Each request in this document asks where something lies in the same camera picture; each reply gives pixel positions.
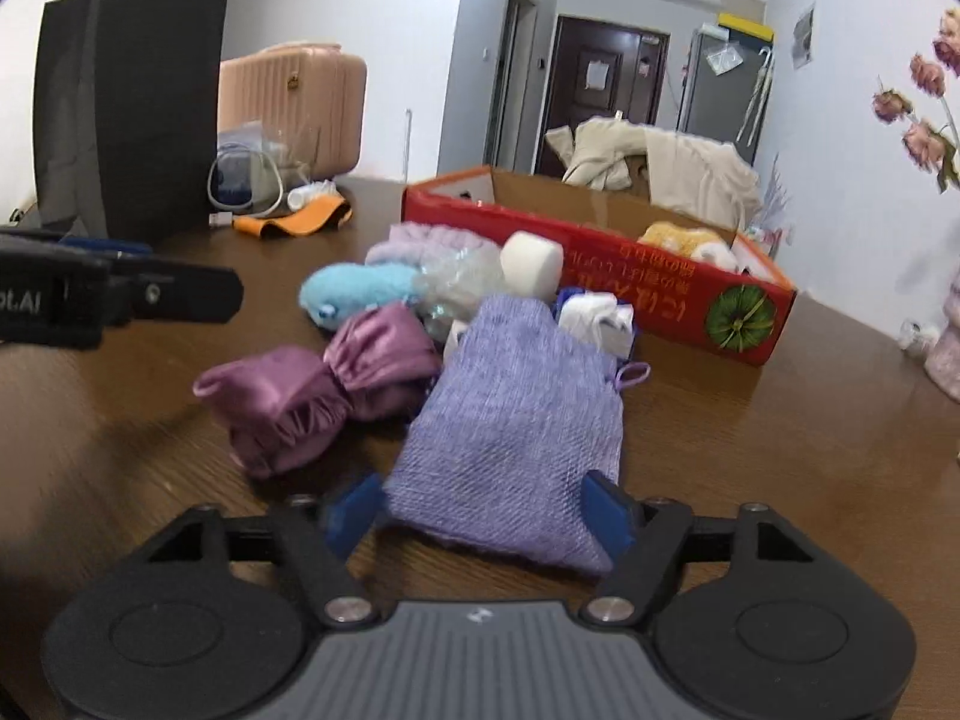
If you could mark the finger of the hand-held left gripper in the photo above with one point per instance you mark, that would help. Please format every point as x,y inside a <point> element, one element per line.
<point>187,294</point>
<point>105,247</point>

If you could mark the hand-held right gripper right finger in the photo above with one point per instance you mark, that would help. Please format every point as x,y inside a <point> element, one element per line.
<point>609,516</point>

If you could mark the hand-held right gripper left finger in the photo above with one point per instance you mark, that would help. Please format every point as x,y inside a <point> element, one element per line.
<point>352,511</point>

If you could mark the mauve satin cloth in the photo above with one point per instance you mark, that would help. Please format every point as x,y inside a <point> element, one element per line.
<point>292,397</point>

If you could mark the purple knitted cloth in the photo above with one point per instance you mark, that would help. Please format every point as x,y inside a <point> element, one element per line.
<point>510,420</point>

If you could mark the light blue plush toy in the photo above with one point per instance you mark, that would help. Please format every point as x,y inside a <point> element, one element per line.
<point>352,292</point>

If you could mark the blue and white cloth roll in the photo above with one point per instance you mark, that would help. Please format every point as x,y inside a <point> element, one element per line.
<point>596,319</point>

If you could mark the red cardboard box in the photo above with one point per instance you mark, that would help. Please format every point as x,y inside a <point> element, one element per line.
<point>675,300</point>

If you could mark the clear bubble wrap pouch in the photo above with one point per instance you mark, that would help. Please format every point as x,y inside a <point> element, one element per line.
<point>457,281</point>

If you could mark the white foam roll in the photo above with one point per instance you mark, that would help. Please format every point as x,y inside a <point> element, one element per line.
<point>531,264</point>

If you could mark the black paper bag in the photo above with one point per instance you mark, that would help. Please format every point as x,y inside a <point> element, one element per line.
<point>127,105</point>

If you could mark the pink suitcase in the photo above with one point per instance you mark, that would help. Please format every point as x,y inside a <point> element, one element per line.
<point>315,105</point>

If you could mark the white plush toy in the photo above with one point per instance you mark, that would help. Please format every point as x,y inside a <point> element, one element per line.
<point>716,253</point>

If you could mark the yellow plush toy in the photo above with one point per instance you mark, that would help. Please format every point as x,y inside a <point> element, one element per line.
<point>671,236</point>

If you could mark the small white figurine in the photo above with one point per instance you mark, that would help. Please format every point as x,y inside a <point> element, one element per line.
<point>916,336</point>

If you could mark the beige jacket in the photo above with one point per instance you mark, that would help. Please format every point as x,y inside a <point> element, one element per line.
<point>690,165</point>

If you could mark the pink speckled vase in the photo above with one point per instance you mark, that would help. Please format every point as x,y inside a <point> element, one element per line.
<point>946,345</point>

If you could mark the grey interior door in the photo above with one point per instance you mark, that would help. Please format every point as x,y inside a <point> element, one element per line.
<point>514,82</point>

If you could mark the dark brown entrance door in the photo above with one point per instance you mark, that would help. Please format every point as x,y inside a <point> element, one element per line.
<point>570,105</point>

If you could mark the grey refrigerator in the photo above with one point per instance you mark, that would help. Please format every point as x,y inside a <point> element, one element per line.
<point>712,105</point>

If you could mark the hanging umbrella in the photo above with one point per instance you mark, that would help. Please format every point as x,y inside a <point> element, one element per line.
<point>759,90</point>

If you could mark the small plastic bag on refrigerator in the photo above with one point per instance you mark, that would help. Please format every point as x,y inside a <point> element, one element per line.
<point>724,58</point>

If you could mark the dried pink roses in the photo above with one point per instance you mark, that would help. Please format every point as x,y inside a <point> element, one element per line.
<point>926,142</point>

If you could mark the yellow box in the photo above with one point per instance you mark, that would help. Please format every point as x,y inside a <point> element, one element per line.
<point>746,26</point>

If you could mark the wall poster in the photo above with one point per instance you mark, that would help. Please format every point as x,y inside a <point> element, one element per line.
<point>804,36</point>

